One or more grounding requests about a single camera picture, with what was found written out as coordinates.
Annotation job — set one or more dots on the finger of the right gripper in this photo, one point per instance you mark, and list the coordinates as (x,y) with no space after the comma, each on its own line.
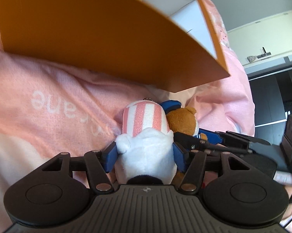
(230,138)
(190,142)

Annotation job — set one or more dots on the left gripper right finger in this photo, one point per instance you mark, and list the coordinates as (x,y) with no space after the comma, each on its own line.
(193,163)

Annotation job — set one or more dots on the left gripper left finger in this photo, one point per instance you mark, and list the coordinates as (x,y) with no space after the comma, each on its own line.
(95,163)

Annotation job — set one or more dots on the brown bear plush blue hat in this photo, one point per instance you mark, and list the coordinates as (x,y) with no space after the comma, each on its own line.
(183,120)

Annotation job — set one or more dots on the white pink striped plush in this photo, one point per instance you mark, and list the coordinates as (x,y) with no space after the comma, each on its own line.
(145,147)

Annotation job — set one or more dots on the orange cardboard storage box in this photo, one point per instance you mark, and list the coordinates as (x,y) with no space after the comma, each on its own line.
(170,44)

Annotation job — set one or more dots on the person's right hand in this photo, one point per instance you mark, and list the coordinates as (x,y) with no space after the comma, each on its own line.
(285,179)

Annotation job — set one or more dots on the pink patterned duvet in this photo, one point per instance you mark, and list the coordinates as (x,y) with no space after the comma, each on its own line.
(47,108)

